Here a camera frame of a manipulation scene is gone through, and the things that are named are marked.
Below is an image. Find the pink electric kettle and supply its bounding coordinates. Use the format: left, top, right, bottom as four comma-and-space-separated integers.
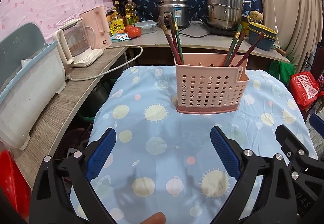
80, 5, 112, 50

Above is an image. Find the green chopstick gold band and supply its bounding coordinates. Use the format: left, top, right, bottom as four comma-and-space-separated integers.
172, 14, 184, 64

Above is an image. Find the white glass electric kettle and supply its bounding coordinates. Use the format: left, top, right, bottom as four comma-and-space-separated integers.
53, 18, 103, 68

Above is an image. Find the blue yellow lunch box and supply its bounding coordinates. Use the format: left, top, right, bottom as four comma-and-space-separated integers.
247, 21, 278, 52

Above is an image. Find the potato on lunch box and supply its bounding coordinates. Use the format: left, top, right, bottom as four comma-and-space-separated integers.
249, 10, 263, 23

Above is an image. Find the red plastic bag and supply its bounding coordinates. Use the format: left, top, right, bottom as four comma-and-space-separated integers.
288, 71, 323, 110

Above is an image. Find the red chopstick black band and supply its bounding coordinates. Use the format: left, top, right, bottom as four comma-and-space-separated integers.
226, 32, 245, 66

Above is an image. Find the bright red chopstick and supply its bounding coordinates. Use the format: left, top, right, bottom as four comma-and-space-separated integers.
168, 12, 182, 64

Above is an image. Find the red plastic stool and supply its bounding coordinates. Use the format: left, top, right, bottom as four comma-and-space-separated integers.
1, 150, 31, 219

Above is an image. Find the yellow cooking oil bottle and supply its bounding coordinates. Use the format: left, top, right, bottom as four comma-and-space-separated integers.
125, 0, 140, 26

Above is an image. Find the white dish drainer bin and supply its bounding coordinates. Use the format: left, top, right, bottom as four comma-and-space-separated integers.
1, 23, 65, 150

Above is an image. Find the white power cable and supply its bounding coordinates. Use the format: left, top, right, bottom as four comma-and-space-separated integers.
66, 44, 144, 82

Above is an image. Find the clear food container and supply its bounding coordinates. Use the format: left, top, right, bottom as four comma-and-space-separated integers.
134, 20, 157, 35

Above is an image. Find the person hand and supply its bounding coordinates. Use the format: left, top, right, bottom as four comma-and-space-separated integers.
141, 212, 166, 224

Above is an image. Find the silver rice cooker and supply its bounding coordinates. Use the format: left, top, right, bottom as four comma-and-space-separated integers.
157, 0, 190, 28

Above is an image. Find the brown chopstick gold band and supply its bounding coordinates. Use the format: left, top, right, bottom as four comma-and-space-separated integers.
158, 16, 182, 65

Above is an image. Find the grey wooden counter shelf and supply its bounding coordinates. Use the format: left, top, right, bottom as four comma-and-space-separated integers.
12, 22, 289, 188

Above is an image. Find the pink perforated utensil holder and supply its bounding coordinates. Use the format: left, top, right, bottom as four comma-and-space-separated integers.
175, 53, 249, 115

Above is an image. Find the red tomato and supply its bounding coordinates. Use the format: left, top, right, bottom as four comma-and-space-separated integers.
125, 25, 142, 39

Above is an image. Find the blue planet pattern tablecloth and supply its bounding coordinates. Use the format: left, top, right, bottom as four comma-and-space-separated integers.
69, 65, 319, 224

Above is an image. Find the stainless steel steamer pot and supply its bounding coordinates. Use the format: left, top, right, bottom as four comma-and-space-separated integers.
206, 0, 248, 31

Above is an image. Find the dark red chopstick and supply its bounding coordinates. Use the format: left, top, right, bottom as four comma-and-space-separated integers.
235, 32, 265, 68

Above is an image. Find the beige curtain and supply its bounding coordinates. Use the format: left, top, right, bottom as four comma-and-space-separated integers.
262, 0, 323, 71

